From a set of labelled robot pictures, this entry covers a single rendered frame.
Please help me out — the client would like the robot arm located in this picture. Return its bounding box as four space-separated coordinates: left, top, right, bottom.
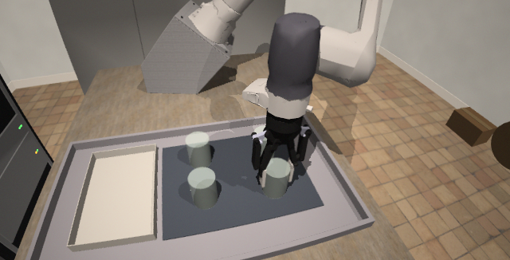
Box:
188 0 383 119

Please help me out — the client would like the clear glass cylinder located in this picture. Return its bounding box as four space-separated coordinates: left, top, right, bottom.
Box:
254 125 267 154
188 167 218 210
186 132 211 168
262 158 291 199

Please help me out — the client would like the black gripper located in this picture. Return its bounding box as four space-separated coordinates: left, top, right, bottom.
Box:
251 111 312 187

